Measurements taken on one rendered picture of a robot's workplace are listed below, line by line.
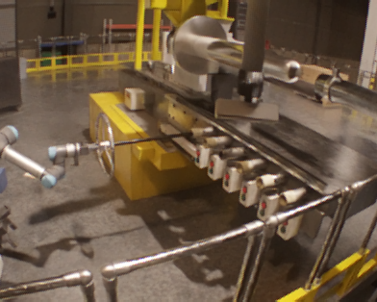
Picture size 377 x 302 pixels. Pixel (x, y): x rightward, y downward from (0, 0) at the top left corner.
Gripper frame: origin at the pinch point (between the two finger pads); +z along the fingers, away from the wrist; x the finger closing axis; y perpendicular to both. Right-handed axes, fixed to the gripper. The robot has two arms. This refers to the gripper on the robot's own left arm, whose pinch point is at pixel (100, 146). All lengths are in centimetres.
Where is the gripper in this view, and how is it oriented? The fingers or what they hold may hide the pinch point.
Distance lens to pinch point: 186.8
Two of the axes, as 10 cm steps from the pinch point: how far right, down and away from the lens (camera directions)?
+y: -0.3, -9.7, -2.5
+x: -4.8, -2.1, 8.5
